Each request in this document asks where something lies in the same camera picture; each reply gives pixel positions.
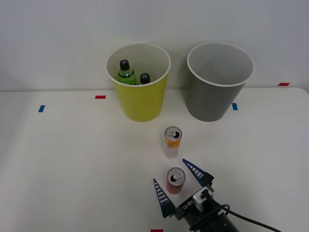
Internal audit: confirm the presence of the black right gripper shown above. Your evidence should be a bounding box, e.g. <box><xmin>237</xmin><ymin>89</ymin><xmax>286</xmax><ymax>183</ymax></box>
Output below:
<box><xmin>153</xmin><ymin>158</ymin><xmax>226</xmax><ymax>229</ymax></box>

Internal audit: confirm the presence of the red drink can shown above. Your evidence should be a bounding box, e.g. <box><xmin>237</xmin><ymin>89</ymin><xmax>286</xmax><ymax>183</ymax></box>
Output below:
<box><xmin>165</xmin><ymin>167</ymin><xmax>186</xmax><ymax>195</ymax></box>

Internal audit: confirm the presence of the orange and white drink can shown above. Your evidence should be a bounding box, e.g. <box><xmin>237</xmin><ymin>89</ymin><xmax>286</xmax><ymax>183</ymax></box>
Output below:
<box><xmin>164</xmin><ymin>126</ymin><xmax>183</xmax><ymax>160</ymax></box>

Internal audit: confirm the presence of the grey plastic waste bin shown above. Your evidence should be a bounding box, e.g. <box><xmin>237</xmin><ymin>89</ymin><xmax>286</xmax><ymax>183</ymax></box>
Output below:
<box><xmin>186</xmin><ymin>42</ymin><xmax>255</xmax><ymax>123</ymax></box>

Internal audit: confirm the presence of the yellow-green plastic waste bin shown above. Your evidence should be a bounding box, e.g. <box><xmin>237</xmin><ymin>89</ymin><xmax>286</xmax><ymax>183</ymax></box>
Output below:
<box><xmin>105</xmin><ymin>43</ymin><xmax>171</xmax><ymax>122</ymax></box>

